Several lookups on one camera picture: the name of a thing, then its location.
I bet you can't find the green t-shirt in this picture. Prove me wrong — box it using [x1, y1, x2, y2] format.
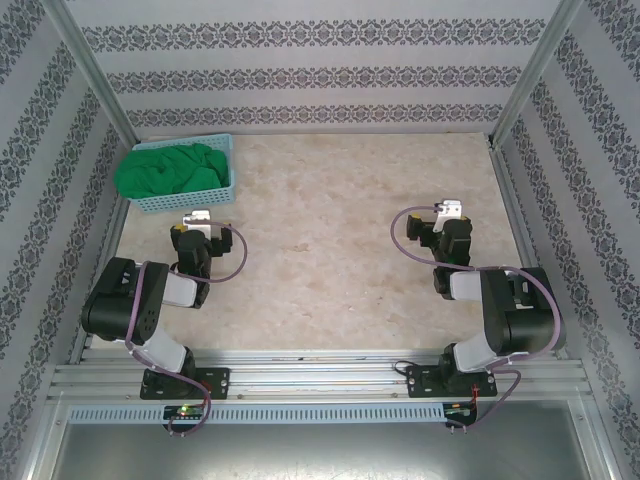
[114, 142, 231, 199]

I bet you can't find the light blue plastic basket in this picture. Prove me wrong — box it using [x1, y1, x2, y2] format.
[130, 132, 237, 214]

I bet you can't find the grey metal sheet panel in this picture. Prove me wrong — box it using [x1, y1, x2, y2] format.
[22, 392, 619, 480]

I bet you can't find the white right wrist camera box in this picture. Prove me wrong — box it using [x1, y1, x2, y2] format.
[432, 198, 463, 234]

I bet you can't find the aluminium table side rail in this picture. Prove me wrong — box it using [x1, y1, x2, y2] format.
[487, 134, 571, 361]
[67, 142, 139, 364]

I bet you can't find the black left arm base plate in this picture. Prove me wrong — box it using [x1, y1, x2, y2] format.
[139, 367, 231, 401]

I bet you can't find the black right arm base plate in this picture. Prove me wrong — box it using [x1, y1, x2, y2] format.
[405, 363, 497, 400]

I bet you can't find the long aluminium mounting rail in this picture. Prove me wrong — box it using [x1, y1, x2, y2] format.
[47, 348, 586, 404]

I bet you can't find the aluminium frame post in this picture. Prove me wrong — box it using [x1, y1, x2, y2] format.
[489, 0, 599, 144]
[42, 0, 139, 144]

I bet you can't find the grey slotted cable duct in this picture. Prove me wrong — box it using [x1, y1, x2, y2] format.
[67, 402, 447, 425]

